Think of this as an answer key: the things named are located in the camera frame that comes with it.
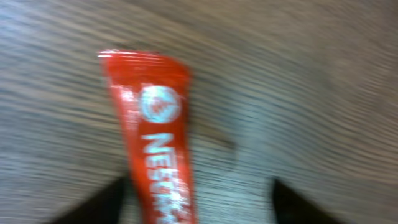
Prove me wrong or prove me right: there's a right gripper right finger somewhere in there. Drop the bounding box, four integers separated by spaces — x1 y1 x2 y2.
271 178 341 224

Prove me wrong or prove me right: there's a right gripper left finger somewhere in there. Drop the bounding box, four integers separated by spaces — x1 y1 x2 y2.
47 175 128 224

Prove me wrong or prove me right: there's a red Nescafe stick sachet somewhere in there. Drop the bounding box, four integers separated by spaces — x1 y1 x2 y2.
98 49 197 224

